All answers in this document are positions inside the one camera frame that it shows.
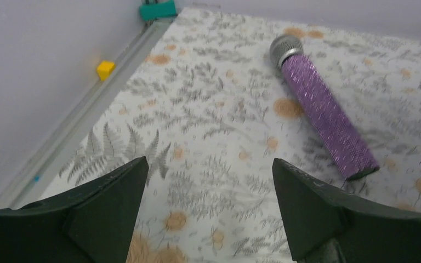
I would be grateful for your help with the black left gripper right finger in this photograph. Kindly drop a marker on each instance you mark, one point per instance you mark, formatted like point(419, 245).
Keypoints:
point(326, 224)

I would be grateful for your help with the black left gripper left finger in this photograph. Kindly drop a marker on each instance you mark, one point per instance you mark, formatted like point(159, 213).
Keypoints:
point(93, 222)

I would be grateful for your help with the purple glitter toy microphone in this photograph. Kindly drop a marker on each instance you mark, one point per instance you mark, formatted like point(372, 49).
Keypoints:
point(348, 150)

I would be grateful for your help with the small yellow cube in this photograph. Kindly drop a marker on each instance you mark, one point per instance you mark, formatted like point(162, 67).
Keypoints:
point(104, 69)

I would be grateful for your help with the floral patterned table mat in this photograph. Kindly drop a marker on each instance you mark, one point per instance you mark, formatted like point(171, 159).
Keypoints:
point(210, 112)

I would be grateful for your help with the teal clamp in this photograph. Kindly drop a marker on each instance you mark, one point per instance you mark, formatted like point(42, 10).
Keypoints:
point(157, 10)

